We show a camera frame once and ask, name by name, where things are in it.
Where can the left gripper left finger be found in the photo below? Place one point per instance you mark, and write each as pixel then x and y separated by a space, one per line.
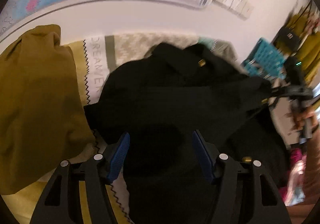
pixel 60 199

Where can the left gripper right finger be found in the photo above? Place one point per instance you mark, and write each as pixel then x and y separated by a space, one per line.
pixel 242 192

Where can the black button coat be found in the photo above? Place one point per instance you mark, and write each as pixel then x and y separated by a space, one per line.
pixel 160 101

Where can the person's right hand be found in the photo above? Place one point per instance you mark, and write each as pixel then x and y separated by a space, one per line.
pixel 300 117

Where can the magenta pink garment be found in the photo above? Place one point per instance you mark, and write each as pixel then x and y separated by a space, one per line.
pixel 293 194

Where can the yellow hanging garment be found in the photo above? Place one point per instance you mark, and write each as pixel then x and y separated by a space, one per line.
pixel 307 29

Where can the blue perforated hanging organizer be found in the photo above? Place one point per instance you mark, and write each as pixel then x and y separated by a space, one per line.
pixel 266 61

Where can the black handbag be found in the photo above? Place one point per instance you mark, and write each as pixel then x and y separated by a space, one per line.
pixel 287 37

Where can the mustard brown garment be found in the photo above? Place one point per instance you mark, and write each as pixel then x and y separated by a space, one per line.
pixel 42 118

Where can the patterned patchwork bedspread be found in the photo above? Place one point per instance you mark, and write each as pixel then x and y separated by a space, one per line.
pixel 98 56

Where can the white network wall plate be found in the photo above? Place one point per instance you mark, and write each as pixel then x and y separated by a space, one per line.
pixel 247 10

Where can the middle white wall socket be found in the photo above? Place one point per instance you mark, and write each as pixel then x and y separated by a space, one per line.
pixel 237 6

